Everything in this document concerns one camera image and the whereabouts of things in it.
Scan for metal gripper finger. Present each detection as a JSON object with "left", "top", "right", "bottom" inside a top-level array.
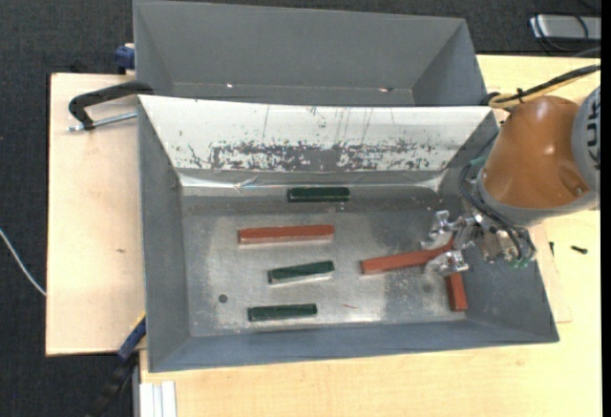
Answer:
[
  {"left": 419, "top": 209, "right": 462, "bottom": 250},
  {"left": 425, "top": 250, "right": 471, "bottom": 275}
]

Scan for red-brown flat block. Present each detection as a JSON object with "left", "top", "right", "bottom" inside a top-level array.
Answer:
[
  {"left": 443, "top": 236, "right": 470, "bottom": 313},
  {"left": 358, "top": 244, "right": 453, "bottom": 277},
  {"left": 237, "top": 223, "right": 336, "bottom": 246}
]

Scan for dark green flat block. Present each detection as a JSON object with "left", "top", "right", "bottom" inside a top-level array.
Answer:
[
  {"left": 286, "top": 186, "right": 351, "bottom": 204},
  {"left": 266, "top": 260, "right": 336, "bottom": 286},
  {"left": 246, "top": 302, "right": 319, "bottom": 323}
]

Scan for grey metal bin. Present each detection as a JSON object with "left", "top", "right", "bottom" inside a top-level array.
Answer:
[{"left": 131, "top": 0, "right": 560, "bottom": 373}]

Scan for pale wood board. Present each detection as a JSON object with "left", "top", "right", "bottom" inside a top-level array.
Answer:
[{"left": 45, "top": 72, "right": 147, "bottom": 357}]

